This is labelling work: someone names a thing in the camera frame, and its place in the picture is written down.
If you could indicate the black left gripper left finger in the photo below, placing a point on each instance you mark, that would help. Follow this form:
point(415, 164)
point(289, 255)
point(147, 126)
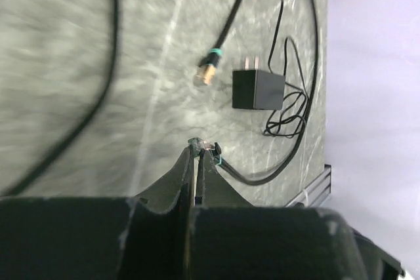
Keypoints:
point(141, 237)

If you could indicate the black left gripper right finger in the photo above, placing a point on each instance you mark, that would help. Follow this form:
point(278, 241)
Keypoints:
point(277, 242)

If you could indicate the black power adapter brick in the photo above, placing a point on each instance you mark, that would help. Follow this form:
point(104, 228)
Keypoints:
point(257, 89)

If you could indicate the aluminium left side rail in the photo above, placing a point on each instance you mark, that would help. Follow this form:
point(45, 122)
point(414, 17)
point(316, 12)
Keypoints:
point(315, 193)

